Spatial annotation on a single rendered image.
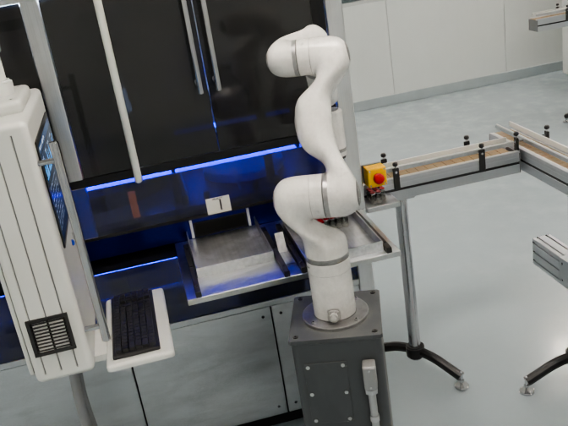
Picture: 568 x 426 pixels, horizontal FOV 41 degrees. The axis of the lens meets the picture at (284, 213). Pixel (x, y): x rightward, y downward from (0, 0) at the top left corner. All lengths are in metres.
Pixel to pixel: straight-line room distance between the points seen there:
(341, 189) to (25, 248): 0.85
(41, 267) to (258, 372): 1.16
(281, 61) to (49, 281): 0.87
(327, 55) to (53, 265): 0.93
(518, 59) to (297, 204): 6.43
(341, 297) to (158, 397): 1.13
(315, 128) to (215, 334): 1.14
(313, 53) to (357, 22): 5.45
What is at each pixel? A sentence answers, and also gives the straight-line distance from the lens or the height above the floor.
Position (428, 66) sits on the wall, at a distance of 7.84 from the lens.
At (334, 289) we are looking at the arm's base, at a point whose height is 0.97.
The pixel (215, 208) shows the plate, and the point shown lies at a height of 1.01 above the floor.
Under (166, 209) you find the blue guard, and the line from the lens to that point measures 2.68.
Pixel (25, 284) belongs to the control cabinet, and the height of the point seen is 1.11.
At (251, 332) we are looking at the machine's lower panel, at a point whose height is 0.49.
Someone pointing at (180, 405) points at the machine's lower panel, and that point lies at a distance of 3.04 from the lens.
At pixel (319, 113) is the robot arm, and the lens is 2.03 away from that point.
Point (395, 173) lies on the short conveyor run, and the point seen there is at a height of 0.96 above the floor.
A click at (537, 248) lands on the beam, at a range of 3.28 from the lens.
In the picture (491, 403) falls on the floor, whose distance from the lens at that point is 3.25.
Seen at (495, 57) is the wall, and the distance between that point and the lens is 8.14.
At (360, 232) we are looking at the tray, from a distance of 2.63.
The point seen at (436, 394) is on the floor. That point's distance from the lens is 3.30.
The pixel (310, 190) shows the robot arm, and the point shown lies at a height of 1.26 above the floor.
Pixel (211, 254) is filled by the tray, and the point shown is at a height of 0.88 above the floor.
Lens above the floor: 1.94
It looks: 21 degrees down
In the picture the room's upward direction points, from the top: 9 degrees counter-clockwise
